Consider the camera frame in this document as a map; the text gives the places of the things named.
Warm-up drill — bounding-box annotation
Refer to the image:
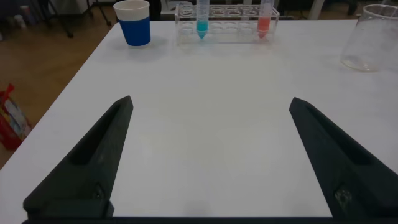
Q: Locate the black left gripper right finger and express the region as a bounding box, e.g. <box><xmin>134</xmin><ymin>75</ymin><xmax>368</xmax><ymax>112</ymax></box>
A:
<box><xmin>289</xmin><ymin>96</ymin><xmax>398</xmax><ymax>220</ymax></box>

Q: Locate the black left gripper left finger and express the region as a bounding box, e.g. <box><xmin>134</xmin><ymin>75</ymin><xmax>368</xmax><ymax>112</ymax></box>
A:
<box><xmin>22</xmin><ymin>95</ymin><xmax>134</xmax><ymax>220</ymax></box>

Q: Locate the red pigment test tube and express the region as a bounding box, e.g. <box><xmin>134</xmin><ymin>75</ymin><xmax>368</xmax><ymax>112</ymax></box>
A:
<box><xmin>256</xmin><ymin>0</ymin><xmax>275</xmax><ymax>39</ymax></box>

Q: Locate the clear glass beaker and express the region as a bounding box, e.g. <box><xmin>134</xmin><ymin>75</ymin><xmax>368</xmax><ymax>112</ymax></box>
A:
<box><xmin>339</xmin><ymin>4</ymin><xmax>398</xmax><ymax>73</ymax></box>

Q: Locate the blue pigment test tube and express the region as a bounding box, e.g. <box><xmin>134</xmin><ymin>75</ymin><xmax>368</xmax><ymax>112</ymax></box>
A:
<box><xmin>195</xmin><ymin>0</ymin><xmax>210</xmax><ymax>40</ymax></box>

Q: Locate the clear acrylic test tube rack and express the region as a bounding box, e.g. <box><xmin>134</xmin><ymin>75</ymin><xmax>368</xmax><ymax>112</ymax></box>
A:
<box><xmin>174</xmin><ymin>2</ymin><xmax>280</xmax><ymax>46</ymax></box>

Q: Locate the red shopping bag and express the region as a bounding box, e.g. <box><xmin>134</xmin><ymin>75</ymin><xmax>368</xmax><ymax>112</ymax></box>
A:
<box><xmin>0</xmin><ymin>83</ymin><xmax>32</xmax><ymax>152</ymax></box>

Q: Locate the black office chair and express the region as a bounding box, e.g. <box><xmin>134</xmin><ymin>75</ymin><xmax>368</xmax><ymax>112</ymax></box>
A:
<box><xmin>37</xmin><ymin>0</ymin><xmax>113</xmax><ymax>39</ymax></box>

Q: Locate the blue and white paper cup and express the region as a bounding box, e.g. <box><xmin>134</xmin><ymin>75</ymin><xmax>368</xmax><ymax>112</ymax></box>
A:
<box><xmin>113</xmin><ymin>0</ymin><xmax>152</xmax><ymax>47</ymax></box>

